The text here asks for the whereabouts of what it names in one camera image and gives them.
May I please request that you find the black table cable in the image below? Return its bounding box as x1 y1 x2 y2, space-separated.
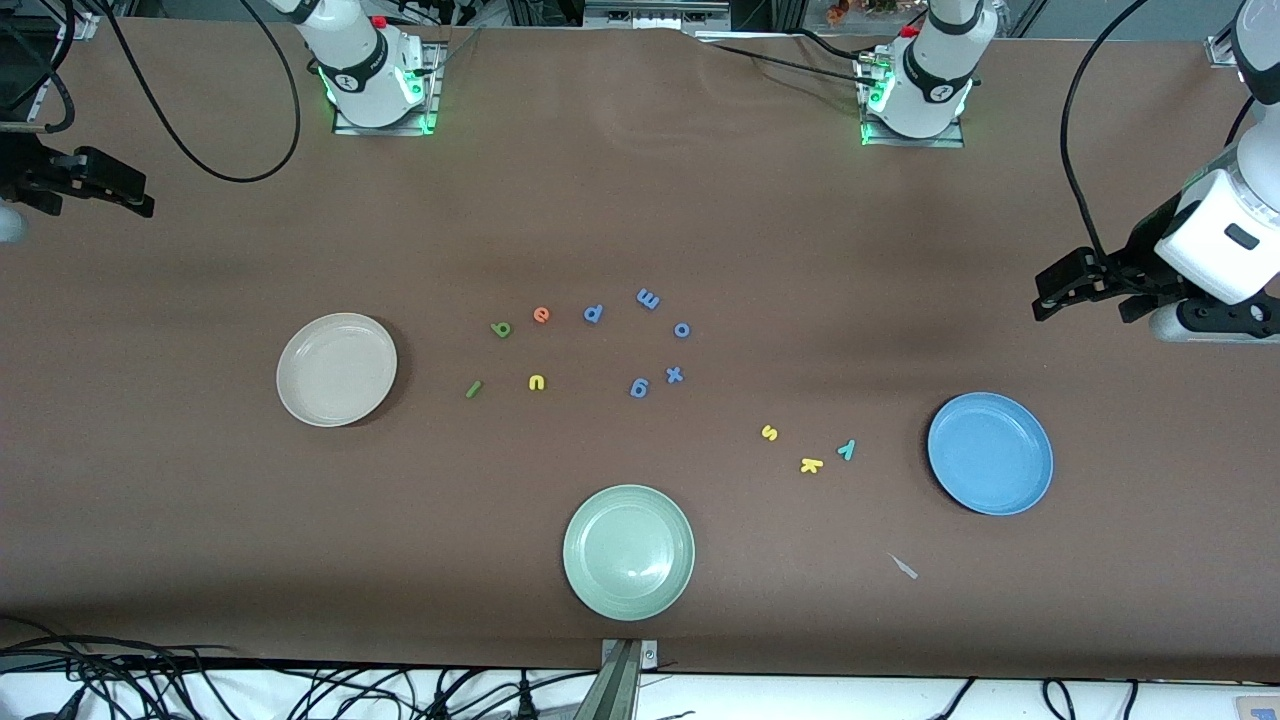
790 28 883 63
695 38 876 79

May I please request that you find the brown table cover sheet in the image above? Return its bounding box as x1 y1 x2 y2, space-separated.
0 18 1280 683

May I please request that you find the beige round plate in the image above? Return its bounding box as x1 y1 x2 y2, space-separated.
276 313 398 428

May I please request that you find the thick black floor cable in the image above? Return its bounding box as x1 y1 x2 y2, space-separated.
0 635 241 669

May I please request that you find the aluminium frame rail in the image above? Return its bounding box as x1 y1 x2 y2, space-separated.
0 10 101 136

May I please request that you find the grey power strip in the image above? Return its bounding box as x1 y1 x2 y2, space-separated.
583 0 731 29

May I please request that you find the pale green round plate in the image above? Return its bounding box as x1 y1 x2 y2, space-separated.
562 484 696 622

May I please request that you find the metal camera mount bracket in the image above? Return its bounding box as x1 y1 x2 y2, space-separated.
575 638 661 720

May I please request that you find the blue round plate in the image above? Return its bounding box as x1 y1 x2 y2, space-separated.
927 392 1054 517

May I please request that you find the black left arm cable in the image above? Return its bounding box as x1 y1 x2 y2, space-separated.
1060 0 1151 263

